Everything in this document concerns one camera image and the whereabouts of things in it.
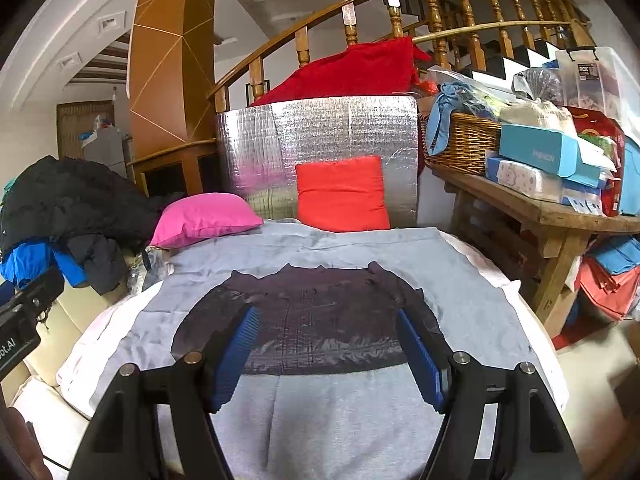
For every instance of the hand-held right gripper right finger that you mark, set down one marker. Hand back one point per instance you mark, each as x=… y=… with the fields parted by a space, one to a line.
x=422 y=360

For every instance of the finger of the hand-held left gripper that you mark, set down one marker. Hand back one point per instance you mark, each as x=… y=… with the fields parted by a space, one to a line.
x=42 y=287

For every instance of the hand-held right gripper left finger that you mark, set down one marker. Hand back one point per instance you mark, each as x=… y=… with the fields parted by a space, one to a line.
x=232 y=360

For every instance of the dark quilted zip jacket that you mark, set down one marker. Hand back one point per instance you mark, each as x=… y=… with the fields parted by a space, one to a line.
x=320 y=320

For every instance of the person's left forearm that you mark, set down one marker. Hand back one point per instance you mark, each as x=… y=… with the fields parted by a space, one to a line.
x=20 y=450

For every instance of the pile of dark clothes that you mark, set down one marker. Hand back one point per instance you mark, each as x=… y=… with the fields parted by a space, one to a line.
x=75 y=200

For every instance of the blue jacket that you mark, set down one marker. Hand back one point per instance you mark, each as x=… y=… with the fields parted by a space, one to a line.
x=30 y=262

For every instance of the cream sofa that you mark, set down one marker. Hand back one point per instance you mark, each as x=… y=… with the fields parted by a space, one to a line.
x=50 y=330

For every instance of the grey blanket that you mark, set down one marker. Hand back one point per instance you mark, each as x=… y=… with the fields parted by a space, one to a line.
x=340 y=420

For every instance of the clear plastic bag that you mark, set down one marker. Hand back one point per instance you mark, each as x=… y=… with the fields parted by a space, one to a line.
x=150 y=272

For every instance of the pink pillow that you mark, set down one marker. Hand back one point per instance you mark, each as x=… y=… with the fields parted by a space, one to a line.
x=205 y=217

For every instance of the grey appliance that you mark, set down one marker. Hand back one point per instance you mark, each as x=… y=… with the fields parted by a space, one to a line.
x=105 y=147

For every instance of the wooden door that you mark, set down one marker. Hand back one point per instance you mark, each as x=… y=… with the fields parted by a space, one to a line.
x=72 y=125

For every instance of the red pillow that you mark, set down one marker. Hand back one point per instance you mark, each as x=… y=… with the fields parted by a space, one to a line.
x=342 y=192

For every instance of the wooden table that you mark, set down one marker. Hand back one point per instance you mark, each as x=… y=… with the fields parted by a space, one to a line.
x=550 y=212

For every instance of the red fabric bag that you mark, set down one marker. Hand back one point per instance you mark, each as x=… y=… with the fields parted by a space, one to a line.
x=605 y=290

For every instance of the patterned tissue pack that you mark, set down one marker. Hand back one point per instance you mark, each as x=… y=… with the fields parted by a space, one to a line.
x=522 y=180

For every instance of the wicker basket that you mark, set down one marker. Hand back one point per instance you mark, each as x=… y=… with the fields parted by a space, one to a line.
x=470 y=145

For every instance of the blue fabric bag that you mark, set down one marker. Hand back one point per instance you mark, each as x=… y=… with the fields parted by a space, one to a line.
x=617 y=252

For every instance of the recessed ceiling light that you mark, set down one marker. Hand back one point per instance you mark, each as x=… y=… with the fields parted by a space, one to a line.
x=69 y=61
x=111 y=21

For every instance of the teal cardboard box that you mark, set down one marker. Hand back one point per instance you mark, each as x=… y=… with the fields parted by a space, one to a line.
x=540 y=152

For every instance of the blue cloth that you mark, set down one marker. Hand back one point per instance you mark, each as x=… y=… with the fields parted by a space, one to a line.
x=445 y=110

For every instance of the silver foil insulation panel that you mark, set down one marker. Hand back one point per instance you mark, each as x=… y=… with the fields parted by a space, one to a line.
x=325 y=125

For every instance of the white cloth bundle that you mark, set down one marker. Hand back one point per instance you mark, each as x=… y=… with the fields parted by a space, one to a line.
x=537 y=115

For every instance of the blue box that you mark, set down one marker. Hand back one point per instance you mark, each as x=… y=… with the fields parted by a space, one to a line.
x=631 y=180

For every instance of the red printed bag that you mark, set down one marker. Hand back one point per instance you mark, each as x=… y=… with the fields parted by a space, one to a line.
x=597 y=132

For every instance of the dark plastic bag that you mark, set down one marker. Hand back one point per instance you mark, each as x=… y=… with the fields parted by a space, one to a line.
x=537 y=85

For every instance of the black and white staircase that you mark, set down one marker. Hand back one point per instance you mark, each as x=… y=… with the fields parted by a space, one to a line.
x=510 y=65

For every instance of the wooden stair railing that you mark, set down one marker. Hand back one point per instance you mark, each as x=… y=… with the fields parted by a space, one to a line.
x=300 y=40

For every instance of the clear plastic storage box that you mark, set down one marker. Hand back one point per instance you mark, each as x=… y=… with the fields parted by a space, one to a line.
x=605 y=82

